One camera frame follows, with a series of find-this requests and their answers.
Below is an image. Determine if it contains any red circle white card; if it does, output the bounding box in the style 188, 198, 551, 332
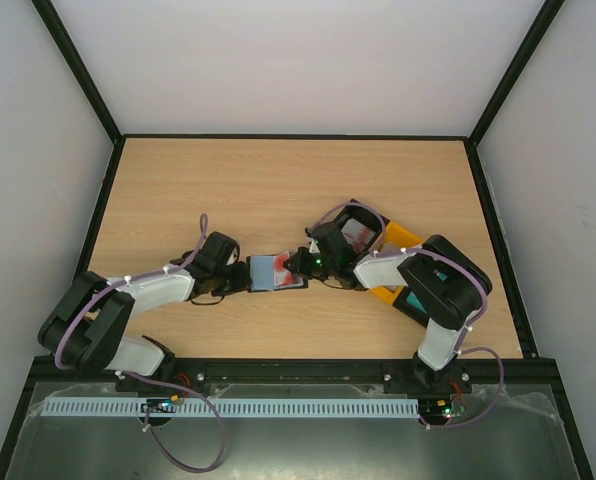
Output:
273, 251, 305, 290

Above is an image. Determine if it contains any black card holder wallet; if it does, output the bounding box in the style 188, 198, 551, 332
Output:
246, 251, 309, 293

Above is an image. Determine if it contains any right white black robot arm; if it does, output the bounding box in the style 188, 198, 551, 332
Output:
283, 222, 493, 392

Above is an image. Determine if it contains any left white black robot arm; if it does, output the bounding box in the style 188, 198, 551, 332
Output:
37, 232, 248, 377

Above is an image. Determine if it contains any red striped card in tray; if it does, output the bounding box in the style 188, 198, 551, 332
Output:
340, 216, 381, 254

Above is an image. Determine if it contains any teal card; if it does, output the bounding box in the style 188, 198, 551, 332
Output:
405, 292, 426, 314

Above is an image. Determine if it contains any black tray left compartment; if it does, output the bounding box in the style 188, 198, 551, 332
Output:
320, 198, 390, 254

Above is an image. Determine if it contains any yellow tray middle compartment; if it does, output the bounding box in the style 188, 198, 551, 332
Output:
370, 221, 423, 305

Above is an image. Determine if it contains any left controller board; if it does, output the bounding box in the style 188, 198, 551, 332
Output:
138, 394, 185, 427

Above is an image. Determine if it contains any controller board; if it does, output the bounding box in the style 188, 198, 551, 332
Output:
138, 394, 185, 427
418, 393, 467, 426

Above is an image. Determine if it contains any right controller board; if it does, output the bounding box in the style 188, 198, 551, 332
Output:
418, 393, 467, 426

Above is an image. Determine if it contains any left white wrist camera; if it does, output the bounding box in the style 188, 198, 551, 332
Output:
227, 243, 240, 265

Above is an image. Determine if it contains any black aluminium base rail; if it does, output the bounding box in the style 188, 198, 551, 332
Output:
25, 356, 564, 397

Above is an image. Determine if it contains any light blue slotted cable duct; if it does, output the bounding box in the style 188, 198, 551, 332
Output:
40, 397, 419, 419

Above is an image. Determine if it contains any black frame post left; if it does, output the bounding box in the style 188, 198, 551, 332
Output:
31, 0, 122, 144

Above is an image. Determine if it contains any black frame post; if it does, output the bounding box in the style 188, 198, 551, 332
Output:
31, 0, 122, 144
466, 0, 565, 151

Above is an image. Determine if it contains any black frame post right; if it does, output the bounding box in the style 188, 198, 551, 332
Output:
466, 0, 565, 151

